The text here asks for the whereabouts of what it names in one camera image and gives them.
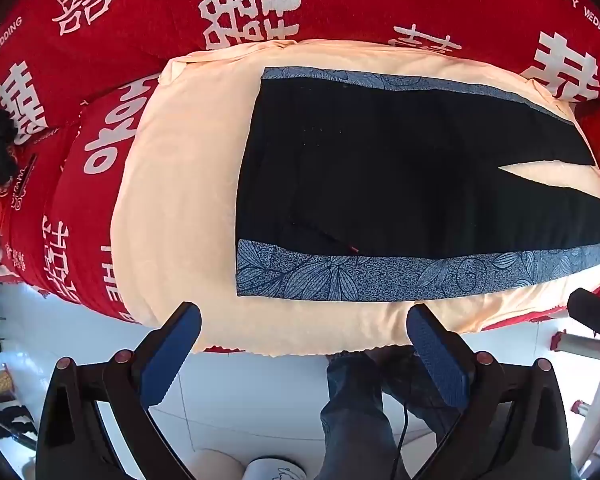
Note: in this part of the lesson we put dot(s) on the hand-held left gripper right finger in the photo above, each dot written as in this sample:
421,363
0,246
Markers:
437,360

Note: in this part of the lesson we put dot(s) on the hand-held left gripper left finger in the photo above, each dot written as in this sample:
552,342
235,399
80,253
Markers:
172,355

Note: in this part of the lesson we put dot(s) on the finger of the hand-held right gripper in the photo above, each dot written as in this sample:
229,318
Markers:
592,310

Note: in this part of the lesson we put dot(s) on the black pants with patterned stripes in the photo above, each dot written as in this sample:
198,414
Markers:
380,170

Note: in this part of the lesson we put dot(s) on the red and white roll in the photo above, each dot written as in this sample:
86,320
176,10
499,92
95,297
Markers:
577,345

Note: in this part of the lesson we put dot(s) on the person's leg in jeans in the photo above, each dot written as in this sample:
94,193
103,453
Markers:
352,410

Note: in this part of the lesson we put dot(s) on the white slipper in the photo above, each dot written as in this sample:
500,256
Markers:
275,469

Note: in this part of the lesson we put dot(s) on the peach blanket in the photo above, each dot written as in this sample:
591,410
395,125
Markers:
180,185

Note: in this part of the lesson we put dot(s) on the red printed bedspread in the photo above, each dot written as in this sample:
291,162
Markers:
155,5

